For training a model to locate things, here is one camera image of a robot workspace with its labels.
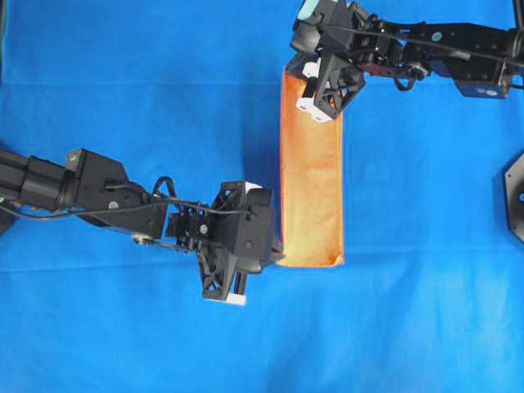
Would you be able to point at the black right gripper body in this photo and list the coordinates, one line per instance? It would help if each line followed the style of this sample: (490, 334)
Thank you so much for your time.
(331, 84)

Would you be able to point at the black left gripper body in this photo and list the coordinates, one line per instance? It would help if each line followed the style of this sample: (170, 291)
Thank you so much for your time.
(221, 279)

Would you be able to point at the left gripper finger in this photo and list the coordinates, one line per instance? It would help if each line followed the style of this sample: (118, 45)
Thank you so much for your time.
(276, 252)

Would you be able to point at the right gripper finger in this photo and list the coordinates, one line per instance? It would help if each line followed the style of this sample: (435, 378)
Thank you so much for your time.
(303, 65)

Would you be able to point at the orange towel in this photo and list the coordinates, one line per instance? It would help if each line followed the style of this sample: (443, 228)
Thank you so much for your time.
(311, 174)

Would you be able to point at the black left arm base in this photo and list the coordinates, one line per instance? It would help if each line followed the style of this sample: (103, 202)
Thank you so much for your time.
(7, 218)

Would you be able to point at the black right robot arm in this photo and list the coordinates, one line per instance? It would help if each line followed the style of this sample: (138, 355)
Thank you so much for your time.
(336, 50)

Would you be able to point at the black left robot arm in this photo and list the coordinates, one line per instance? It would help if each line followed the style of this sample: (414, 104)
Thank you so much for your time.
(97, 190)

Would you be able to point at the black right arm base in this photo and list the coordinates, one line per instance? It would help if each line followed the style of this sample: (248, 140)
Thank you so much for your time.
(508, 198)

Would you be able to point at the blue table cloth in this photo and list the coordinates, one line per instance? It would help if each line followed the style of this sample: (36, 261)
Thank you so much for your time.
(429, 298)

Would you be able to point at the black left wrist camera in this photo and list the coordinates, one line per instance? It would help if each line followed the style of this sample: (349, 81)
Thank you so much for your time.
(245, 226)

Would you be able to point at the right wrist camera teal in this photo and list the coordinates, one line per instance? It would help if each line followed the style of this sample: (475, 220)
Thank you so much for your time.
(323, 24)

